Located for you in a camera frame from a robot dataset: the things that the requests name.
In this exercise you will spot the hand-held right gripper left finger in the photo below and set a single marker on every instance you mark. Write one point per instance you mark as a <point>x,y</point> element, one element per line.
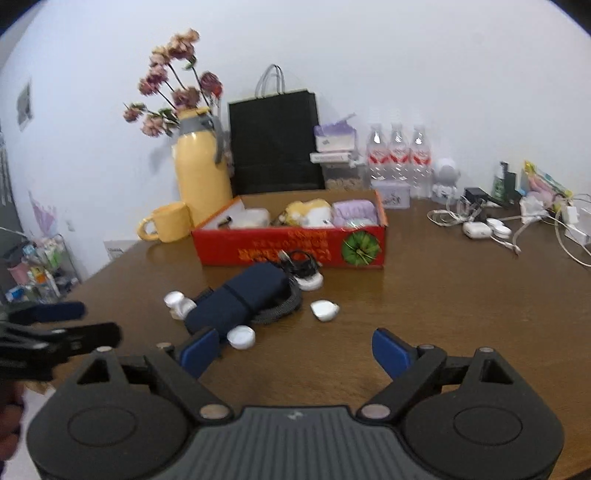
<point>201,353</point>

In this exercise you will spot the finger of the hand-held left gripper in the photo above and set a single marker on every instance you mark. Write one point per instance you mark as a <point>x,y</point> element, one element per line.
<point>87,336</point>
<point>55,312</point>

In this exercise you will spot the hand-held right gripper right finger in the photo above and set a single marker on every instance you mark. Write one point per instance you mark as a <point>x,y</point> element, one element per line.
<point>392,353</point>

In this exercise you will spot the white bottle cap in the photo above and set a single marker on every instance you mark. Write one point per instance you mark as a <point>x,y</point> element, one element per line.
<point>241,338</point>

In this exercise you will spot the small white bottle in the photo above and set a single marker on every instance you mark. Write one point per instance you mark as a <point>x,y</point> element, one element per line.
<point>182,307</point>

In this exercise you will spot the navy blue pouch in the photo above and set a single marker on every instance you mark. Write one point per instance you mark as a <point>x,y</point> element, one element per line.
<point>244,295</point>

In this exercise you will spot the white small case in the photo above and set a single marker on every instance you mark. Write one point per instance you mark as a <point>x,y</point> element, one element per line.
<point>324,310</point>

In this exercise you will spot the red cardboard box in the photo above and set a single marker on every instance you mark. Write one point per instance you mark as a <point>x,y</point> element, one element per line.
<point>277,247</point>

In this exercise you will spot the purple fluffy headband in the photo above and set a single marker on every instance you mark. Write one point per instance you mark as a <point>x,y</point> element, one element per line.
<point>355,212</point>

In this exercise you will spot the yellow white plush toy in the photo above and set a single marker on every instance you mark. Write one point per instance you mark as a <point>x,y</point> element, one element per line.
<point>309,212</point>

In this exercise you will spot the purple decorative plant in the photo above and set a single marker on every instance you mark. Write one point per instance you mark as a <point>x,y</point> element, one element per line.
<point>44,214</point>

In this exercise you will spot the yellow mug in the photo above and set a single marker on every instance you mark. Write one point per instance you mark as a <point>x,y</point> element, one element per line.
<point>173,224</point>

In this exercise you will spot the white earbud case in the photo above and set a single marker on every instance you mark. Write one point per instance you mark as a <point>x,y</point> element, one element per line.
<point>475,230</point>

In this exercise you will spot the small printed tin box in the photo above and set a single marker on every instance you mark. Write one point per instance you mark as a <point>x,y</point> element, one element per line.
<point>390,196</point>

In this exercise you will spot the black charger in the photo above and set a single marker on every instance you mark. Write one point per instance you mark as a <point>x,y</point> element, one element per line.
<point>475,196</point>

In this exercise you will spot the yellow thermos jug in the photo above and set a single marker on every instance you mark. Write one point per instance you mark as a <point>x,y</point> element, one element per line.
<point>201,175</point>

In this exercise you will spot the clear snack jar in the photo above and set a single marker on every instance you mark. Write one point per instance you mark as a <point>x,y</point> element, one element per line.
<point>344,180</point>

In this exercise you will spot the white robot figure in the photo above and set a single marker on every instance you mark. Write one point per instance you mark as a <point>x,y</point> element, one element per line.
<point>445,177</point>

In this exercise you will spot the water bottle red label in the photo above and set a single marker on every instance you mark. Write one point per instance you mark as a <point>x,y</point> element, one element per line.
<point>398,154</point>
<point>420,157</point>
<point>377,154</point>

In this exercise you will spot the small green bottle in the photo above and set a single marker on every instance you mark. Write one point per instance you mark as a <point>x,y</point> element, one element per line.
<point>498,184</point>

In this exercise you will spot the black stand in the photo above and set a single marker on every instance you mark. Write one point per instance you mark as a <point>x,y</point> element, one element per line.
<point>511,189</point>

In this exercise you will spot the crumpled white plastic bag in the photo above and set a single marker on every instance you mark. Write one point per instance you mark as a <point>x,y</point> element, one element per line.
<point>535,207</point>

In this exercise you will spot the flat white box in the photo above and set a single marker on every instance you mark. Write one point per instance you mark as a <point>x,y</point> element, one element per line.
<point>331,158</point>

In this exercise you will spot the purple tissue pack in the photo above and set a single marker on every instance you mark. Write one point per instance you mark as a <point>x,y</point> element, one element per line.
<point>334,138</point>

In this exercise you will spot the black paper bag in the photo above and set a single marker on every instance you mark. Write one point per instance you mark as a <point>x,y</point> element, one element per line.
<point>277,143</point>

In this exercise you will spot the white charger box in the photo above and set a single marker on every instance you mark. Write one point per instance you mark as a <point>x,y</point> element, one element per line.
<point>577,226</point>

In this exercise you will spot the colourful snack packet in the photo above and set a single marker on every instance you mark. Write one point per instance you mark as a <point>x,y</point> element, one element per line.
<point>547,182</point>

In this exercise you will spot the dried pink flowers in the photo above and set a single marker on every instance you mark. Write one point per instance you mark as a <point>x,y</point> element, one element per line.
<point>184,97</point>

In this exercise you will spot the white wall panel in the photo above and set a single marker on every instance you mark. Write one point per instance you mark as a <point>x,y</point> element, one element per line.
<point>115,251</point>

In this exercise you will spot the wall poster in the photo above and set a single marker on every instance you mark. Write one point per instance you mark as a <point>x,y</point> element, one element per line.
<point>24,106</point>

